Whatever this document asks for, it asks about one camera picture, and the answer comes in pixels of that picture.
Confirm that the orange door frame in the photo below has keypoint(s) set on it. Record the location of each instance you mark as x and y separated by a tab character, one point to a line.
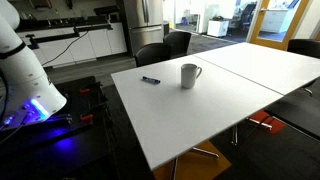
275	21

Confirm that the black desk chair background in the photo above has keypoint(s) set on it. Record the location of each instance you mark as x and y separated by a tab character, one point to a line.
246	16

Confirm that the stainless steel refrigerator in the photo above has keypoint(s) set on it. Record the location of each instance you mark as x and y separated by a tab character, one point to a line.
142	22

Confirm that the blue dry erase marker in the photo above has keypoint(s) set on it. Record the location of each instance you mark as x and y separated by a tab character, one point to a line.
151	80

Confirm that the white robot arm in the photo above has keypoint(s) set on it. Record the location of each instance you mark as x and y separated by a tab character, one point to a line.
30	97

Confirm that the white filing cabinet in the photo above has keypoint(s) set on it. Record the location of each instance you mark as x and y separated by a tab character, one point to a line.
217	28

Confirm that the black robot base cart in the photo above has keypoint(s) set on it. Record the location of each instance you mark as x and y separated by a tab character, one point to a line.
74	137

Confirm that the black chair right side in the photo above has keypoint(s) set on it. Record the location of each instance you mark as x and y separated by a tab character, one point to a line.
311	48

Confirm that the black office chair near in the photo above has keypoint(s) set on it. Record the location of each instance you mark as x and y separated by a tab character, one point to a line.
152	53

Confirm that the white kitchen cabinets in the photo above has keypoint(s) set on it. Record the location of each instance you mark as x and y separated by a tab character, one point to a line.
95	42

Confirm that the white ceramic mug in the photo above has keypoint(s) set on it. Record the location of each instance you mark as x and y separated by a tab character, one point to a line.
189	75

